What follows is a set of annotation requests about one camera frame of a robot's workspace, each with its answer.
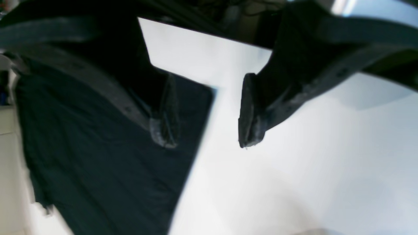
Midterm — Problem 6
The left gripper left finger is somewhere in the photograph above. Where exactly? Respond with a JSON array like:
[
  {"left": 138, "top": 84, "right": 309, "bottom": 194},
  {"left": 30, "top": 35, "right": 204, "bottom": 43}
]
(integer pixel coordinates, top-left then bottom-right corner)
[{"left": 1, "top": 15, "right": 179, "bottom": 149}]

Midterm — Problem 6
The black T-shirt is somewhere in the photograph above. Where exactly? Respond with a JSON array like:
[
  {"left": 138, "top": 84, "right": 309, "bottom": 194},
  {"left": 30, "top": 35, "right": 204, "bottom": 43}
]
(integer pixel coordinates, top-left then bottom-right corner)
[{"left": 14, "top": 62, "right": 213, "bottom": 235}]

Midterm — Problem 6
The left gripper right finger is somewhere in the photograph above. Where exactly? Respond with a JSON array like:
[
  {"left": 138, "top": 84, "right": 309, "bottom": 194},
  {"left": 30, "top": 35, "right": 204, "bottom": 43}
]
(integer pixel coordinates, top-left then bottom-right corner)
[{"left": 238, "top": 2, "right": 417, "bottom": 148}]

